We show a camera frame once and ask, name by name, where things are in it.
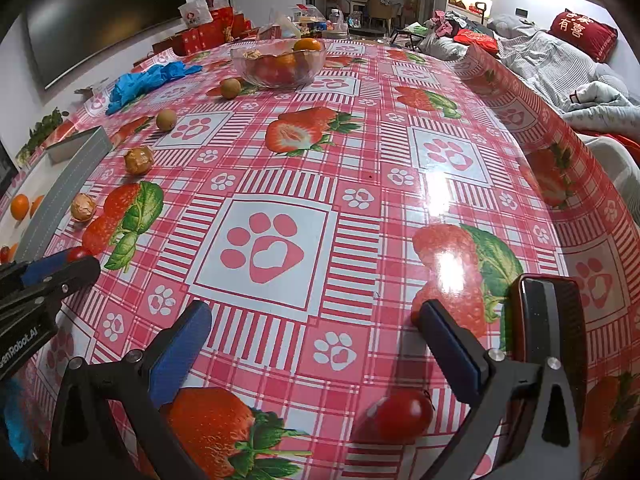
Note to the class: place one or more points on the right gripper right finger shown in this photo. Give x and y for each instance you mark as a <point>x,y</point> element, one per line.
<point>544,442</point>

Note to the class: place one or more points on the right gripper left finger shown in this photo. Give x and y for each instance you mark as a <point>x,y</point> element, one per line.
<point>85,442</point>

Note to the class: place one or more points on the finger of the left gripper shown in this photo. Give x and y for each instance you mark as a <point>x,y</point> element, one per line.
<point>19,275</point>
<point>74,276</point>

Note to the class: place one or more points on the tan husk fruit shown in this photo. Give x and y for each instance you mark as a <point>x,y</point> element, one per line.
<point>82,208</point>

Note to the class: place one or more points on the orange mandarin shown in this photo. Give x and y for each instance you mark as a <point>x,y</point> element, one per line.
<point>20,207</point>
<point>12,252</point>
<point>35,204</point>

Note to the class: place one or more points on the golden husk fruit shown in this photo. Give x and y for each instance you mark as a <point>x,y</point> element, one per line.
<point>139,160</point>

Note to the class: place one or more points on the blue gloved left hand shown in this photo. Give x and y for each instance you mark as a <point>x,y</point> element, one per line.
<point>13,420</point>

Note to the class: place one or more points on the white grey-rimmed tray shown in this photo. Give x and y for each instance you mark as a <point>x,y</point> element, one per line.
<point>58,176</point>

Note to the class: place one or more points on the red phone on table edge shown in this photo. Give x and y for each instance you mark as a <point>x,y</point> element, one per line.
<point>548,322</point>

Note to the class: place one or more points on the green potted plant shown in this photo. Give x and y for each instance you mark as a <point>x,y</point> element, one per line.
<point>41,130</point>

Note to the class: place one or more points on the kiwi on paw print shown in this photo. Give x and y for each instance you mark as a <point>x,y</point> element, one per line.
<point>166,119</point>

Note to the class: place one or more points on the blue plastic gloves pile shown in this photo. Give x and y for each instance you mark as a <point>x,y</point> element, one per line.
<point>129,87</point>

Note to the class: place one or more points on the red strawberry pattern tablecloth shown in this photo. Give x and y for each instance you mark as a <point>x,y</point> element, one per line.
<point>308,219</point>

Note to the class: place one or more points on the kiwi near bowl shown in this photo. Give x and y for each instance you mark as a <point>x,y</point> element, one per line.
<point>230,88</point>

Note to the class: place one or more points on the stack of red gift boxes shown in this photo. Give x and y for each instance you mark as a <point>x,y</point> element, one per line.
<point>227,25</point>

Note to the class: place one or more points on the clear glass fruit bowl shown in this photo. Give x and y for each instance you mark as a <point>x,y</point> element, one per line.
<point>273,64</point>

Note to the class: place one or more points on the mandarin in bowl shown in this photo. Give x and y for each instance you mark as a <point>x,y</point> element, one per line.
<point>308,44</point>

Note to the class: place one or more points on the grey bedding sofa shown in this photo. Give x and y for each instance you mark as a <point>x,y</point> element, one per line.
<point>587,94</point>

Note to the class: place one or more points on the red embroidered cushion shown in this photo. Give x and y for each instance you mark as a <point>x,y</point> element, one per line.
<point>594,38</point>

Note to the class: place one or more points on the black wall television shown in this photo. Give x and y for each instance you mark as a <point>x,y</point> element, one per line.
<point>66,33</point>

